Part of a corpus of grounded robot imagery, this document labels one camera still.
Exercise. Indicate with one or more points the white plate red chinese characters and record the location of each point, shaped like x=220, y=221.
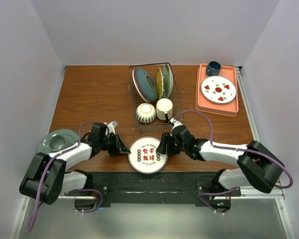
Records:
x=144, y=157

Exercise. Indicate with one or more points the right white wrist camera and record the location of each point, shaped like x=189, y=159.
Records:
x=175, y=123

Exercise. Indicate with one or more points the black wire dish rack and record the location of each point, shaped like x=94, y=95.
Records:
x=136, y=100

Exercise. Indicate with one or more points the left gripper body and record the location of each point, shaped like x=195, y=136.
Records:
x=109, y=144

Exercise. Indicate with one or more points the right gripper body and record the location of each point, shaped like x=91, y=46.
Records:
x=173, y=148

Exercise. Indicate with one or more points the grey green plate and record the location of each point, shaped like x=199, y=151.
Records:
x=70, y=136

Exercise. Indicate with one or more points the dark blue mug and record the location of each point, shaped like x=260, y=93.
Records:
x=213, y=68

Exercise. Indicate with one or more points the grey ceramic cup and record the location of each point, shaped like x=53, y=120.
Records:
x=56, y=143

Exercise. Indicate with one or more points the yellow green ribbed plate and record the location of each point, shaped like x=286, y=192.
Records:
x=159, y=83

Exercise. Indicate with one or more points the watermelon pattern plate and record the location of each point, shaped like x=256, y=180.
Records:
x=219, y=90

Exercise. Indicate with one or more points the aluminium frame rail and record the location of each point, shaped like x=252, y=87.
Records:
x=253, y=215

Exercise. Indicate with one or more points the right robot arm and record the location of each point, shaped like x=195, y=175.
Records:
x=255, y=165

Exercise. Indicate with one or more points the salmon pink tray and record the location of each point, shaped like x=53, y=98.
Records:
x=202, y=104

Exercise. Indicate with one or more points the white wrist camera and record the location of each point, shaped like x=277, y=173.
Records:
x=175, y=123
x=111, y=127

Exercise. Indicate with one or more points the mint green flower plate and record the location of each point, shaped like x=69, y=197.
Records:
x=167, y=80

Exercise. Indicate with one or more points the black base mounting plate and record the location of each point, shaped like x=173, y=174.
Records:
x=158, y=188

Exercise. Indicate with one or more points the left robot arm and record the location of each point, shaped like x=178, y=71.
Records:
x=47, y=178

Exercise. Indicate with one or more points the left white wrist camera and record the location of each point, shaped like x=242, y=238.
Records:
x=111, y=127

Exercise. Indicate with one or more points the dark blue plate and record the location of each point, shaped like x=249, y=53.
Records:
x=144, y=85

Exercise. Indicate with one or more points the cream ceramic mug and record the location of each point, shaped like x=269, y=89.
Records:
x=164, y=109

